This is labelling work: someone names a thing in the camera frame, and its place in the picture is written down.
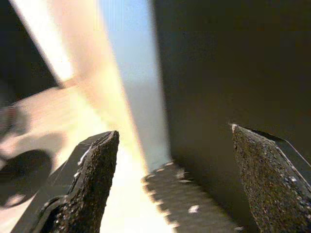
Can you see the dark padded headboard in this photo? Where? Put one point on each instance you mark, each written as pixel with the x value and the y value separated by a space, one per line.
pixel 230 60

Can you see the pink pillow with coloured dots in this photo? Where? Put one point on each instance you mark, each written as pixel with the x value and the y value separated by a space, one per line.
pixel 189 201

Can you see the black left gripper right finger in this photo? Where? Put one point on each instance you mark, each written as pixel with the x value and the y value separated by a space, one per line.
pixel 272 189

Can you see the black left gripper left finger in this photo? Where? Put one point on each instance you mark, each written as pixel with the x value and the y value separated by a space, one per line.
pixel 82 189

